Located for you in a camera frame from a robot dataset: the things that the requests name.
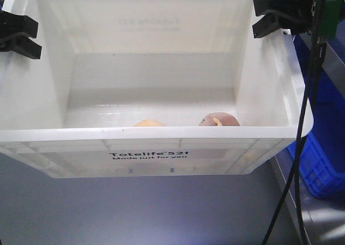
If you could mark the white plastic tote crate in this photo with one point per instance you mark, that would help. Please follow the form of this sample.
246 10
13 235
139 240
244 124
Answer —
108 64

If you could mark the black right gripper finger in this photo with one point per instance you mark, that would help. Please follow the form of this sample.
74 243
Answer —
271 23
283 7

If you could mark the cream yellow plush toy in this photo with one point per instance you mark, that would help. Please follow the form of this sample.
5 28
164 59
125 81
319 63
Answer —
149 123

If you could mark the green right circuit board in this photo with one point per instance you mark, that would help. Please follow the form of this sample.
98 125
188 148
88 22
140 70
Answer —
326 18

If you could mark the pink round plush toy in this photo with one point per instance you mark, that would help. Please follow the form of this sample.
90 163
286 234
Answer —
219 119

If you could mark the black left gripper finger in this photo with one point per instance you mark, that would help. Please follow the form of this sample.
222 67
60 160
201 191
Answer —
23 46
13 25

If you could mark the blue plastic crate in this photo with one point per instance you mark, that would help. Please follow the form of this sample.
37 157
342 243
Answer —
322 159

